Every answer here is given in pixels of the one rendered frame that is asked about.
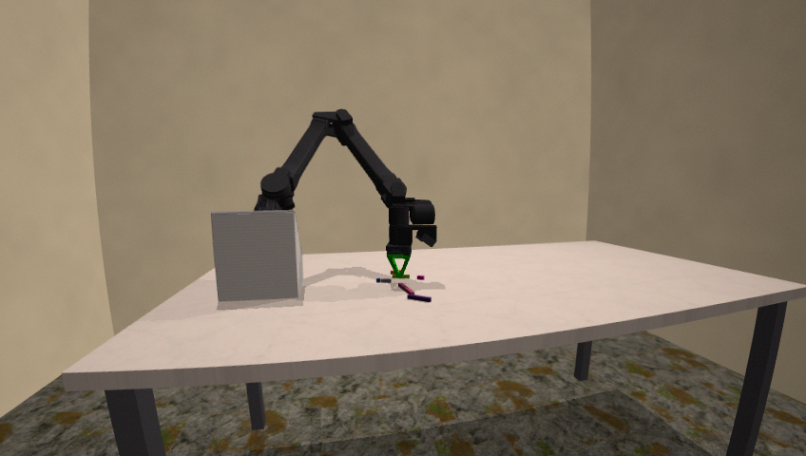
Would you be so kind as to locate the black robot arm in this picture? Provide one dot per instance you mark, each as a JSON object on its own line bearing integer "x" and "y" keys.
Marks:
{"x": 275, "y": 187}

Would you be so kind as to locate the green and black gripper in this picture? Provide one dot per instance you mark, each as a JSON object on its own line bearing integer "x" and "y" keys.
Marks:
{"x": 404, "y": 252}

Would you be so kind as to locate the pink rod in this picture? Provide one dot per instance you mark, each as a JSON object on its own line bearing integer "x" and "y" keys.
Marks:
{"x": 405, "y": 288}

